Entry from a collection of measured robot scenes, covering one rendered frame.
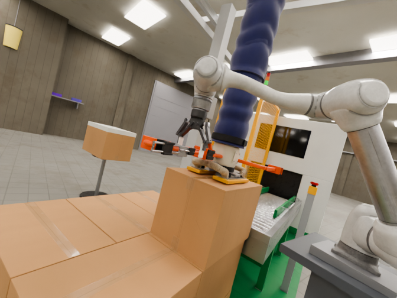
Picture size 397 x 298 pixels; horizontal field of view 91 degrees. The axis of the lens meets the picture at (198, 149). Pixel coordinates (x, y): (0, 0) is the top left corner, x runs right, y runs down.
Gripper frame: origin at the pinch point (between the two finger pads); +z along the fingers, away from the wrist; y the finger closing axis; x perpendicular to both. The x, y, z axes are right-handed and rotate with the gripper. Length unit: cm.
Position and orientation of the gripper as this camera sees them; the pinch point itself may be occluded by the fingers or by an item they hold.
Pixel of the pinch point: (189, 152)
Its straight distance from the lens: 93.4
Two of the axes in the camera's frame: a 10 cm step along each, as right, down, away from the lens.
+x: -5.6, -1.1, -8.2
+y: -7.9, -2.3, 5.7
